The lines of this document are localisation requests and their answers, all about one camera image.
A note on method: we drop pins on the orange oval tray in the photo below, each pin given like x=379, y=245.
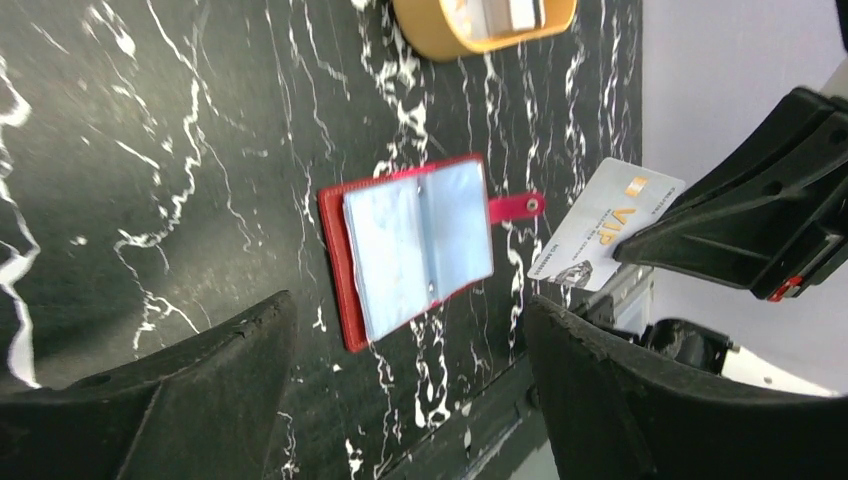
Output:
x=428, y=26

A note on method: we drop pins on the aluminium frame rail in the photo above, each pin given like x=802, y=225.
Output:
x=623, y=303

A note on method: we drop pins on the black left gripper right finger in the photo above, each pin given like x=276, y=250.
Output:
x=615, y=410

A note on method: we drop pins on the red card holder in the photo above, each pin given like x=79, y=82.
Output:
x=404, y=243

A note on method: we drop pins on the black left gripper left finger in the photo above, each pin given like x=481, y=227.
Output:
x=203, y=408

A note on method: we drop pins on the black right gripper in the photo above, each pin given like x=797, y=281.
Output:
x=772, y=217

